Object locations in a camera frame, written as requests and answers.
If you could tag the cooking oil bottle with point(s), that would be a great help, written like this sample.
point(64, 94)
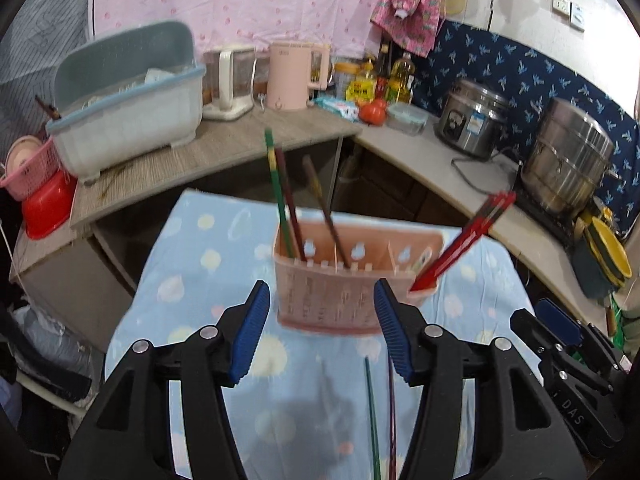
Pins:
point(401, 80)

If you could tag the bundle of dark chopsticks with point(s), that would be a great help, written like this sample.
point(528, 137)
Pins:
point(49, 109)

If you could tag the steel rice cooker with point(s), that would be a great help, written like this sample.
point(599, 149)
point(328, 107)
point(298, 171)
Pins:
point(470, 120)

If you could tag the white wall switch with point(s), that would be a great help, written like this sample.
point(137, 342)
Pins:
point(578, 16)

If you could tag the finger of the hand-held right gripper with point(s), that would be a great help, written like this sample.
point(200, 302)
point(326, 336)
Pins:
point(530, 327)
point(560, 322)

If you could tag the brown twig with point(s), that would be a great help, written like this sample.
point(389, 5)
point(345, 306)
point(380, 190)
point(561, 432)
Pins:
point(115, 182)

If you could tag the clear plastic food container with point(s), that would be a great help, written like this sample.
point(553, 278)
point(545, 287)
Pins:
point(407, 119)

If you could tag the pink floral garment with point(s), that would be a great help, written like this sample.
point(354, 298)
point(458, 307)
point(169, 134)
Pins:
point(412, 7)

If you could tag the black induction cooker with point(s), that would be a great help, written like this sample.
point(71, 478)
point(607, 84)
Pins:
point(537, 215)

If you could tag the stack of yellow green bowls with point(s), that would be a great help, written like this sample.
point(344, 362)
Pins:
point(605, 255)

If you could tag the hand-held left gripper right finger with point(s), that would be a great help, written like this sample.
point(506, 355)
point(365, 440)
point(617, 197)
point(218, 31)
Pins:
point(392, 332)

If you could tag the grey wood-grain cabinet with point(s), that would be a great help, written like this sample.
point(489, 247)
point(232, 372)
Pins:
point(225, 145)

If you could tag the pink dotted curtain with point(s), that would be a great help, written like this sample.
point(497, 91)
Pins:
point(260, 2)

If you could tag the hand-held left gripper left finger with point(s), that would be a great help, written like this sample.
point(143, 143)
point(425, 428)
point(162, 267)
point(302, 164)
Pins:
point(250, 332)

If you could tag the red round fruit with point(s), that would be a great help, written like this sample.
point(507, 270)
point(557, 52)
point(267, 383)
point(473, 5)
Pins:
point(374, 112)

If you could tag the wet wipes pack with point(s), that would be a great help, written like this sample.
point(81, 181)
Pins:
point(337, 107)

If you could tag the white cup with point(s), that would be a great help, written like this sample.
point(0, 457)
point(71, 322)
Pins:
point(159, 76)

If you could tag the pink electric kettle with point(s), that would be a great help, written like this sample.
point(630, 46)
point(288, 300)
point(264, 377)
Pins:
point(290, 77)

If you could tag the blue printed blanket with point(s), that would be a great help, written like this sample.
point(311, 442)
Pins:
point(200, 270)

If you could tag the steel steamer pot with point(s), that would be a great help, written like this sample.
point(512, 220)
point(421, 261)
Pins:
point(567, 160)

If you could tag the grey striped cloth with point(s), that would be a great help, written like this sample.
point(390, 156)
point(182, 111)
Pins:
point(35, 60)

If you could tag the red plastic basin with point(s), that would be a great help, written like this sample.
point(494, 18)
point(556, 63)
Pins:
point(47, 210)

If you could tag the pink plastic utensil holder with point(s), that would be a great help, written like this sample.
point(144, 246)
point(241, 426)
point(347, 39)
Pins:
point(325, 300)

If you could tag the brown chopstick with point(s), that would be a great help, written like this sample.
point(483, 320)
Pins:
point(322, 205)

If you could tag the white wall socket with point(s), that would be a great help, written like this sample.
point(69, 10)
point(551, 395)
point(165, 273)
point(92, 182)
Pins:
point(561, 4)

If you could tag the pink plastic basket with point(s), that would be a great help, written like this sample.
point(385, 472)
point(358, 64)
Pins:
point(35, 180)

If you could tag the tin canister with yellow lid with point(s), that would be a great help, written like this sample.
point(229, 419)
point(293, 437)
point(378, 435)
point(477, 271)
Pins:
point(342, 82)

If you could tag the navy patterned cloth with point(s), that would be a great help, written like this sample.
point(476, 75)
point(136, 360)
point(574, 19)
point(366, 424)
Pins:
point(500, 57)

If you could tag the grey plastic bag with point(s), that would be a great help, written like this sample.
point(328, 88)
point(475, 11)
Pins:
point(50, 345)

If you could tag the dark red chopstick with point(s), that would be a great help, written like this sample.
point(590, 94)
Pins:
point(393, 420)
point(287, 200)

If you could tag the green yellow striped chopstick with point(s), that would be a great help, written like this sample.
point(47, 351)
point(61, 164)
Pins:
point(275, 185)

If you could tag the yellow seasoning packet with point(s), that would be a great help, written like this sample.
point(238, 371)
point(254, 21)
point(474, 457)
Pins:
point(360, 91)

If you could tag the blue grey dish drainer box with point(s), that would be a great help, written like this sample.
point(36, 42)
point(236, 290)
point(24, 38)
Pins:
point(130, 125)

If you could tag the glass kettle with white base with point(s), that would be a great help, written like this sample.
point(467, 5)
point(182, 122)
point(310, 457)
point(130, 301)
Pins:
point(227, 85)

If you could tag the beige corner counter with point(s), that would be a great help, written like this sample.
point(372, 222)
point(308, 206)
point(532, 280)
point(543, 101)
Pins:
point(415, 165)

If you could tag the dark sauce bottle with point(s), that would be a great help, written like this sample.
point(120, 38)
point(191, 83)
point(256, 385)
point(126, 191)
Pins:
point(382, 72)

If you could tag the pink bowl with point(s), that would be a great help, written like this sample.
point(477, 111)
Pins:
point(22, 155)

